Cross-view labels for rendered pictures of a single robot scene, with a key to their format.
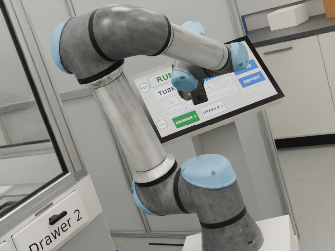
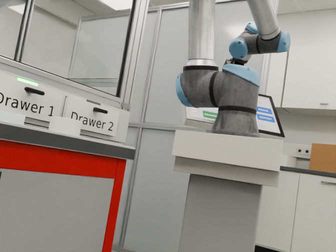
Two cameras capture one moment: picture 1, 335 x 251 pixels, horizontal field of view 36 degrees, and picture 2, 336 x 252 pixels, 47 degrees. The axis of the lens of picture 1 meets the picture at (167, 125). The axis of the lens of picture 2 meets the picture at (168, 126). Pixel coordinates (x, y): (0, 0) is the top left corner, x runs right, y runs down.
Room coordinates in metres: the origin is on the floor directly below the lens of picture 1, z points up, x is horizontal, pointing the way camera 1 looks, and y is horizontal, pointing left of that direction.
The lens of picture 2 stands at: (0.00, 0.16, 0.73)
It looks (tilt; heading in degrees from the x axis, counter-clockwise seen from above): 6 degrees up; 359
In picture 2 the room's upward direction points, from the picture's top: 9 degrees clockwise
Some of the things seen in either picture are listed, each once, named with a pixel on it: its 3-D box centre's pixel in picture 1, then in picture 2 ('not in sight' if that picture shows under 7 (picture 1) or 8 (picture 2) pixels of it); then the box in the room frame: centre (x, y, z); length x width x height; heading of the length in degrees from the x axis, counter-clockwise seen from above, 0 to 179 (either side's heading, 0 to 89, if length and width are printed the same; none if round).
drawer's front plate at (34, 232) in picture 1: (53, 226); (92, 117); (1.55, 0.44, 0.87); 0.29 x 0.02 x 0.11; 144
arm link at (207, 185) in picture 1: (210, 186); (237, 87); (1.16, -0.05, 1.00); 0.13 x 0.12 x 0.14; 54
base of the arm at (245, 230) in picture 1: (227, 228); (235, 125); (1.15, -0.06, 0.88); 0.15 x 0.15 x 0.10
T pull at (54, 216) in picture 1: (55, 217); (98, 110); (1.53, 0.42, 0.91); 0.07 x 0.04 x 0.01; 144
